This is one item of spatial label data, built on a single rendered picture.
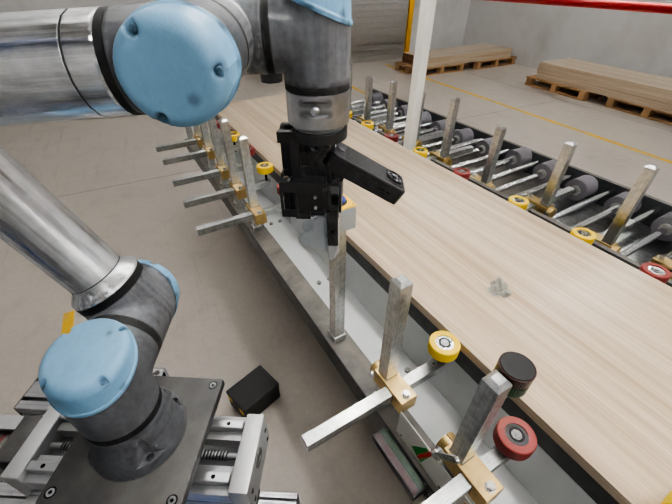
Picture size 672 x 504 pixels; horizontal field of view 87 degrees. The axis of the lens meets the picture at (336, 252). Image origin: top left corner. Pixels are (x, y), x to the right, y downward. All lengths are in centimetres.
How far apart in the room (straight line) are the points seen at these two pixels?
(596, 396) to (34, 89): 108
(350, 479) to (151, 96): 164
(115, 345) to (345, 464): 135
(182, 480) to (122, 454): 10
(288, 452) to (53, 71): 167
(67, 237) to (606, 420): 108
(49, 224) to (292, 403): 150
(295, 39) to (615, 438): 95
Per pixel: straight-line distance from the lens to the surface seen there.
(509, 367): 69
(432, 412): 122
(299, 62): 42
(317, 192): 47
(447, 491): 88
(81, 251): 63
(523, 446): 91
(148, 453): 72
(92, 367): 58
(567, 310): 123
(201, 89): 28
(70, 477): 79
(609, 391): 109
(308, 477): 177
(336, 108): 43
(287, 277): 145
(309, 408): 189
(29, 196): 62
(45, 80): 34
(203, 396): 77
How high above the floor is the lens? 167
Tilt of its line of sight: 38 degrees down
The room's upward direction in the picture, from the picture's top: straight up
